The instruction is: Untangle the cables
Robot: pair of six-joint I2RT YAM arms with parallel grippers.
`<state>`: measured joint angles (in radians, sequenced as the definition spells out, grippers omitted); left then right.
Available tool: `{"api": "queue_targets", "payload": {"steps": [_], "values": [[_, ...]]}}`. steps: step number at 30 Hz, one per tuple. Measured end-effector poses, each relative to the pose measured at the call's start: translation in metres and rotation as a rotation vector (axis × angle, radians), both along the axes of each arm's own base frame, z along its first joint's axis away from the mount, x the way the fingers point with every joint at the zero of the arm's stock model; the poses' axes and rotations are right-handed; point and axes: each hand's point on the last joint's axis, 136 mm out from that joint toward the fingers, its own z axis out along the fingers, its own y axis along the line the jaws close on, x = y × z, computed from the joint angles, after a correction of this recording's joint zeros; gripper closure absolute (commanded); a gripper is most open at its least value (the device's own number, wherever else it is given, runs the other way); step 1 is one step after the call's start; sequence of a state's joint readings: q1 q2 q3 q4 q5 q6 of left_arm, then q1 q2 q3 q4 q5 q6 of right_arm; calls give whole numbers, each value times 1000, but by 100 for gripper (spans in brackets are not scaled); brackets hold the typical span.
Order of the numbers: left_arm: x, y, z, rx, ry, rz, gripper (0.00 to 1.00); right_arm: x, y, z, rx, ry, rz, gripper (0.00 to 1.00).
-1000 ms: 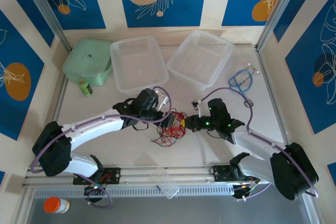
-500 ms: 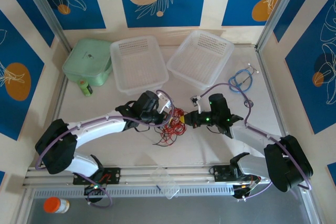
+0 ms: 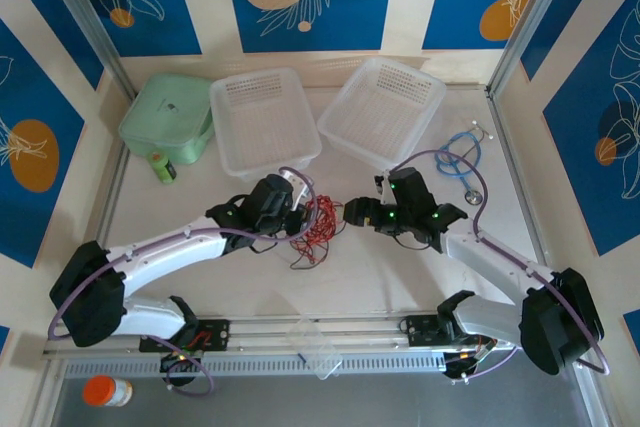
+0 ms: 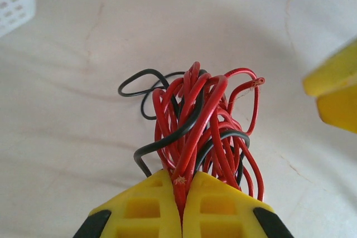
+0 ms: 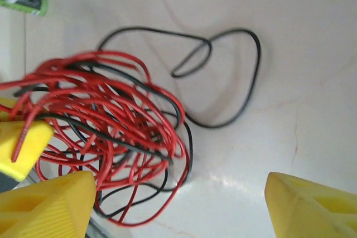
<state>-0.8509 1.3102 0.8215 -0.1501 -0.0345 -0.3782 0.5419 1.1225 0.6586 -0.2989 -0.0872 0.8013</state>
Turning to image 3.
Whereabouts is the green plastic lidded container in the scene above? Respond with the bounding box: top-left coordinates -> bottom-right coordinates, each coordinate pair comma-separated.
118,72 -> 215,167

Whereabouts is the aluminium frame post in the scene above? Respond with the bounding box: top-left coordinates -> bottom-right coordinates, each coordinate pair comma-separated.
487,0 -> 584,98
37,0 -> 139,101

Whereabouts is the small green bottle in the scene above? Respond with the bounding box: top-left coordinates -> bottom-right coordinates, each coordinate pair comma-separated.
149,150 -> 178,185

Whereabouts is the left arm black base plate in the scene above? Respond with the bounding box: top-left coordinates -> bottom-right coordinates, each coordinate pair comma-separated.
138,317 -> 232,353

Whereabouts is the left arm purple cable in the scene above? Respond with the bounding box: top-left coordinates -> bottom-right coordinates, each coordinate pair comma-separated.
48,165 -> 319,397

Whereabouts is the aluminium table side rail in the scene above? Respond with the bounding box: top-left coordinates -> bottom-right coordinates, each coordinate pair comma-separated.
487,86 -> 551,273
93,144 -> 132,248

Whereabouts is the orange lid bottle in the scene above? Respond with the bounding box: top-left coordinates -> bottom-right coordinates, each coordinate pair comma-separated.
82,375 -> 134,408

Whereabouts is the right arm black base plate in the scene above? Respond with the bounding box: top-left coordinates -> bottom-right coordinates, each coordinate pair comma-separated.
403,314 -> 499,348

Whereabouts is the white perforated plastic basket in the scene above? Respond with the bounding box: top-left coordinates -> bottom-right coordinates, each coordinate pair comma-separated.
208,66 -> 323,183
316,57 -> 448,173

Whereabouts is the aluminium mounting rail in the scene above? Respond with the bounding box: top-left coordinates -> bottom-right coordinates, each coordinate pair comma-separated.
42,314 -> 526,361

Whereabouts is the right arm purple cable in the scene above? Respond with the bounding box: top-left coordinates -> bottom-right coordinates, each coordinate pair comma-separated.
392,149 -> 611,383

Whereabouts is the blue stethoscope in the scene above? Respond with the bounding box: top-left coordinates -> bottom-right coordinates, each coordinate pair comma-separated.
433,120 -> 496,206

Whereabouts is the grey slotted cable duct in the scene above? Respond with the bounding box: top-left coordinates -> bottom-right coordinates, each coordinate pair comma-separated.
62,351 -> 446,379

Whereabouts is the clear plastic box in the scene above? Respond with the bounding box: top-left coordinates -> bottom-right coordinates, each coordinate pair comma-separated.
285,317 -> 344,382

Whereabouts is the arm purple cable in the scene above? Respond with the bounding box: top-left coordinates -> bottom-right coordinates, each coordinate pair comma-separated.
48,165 -> 319,397
392,149 -> 611,383

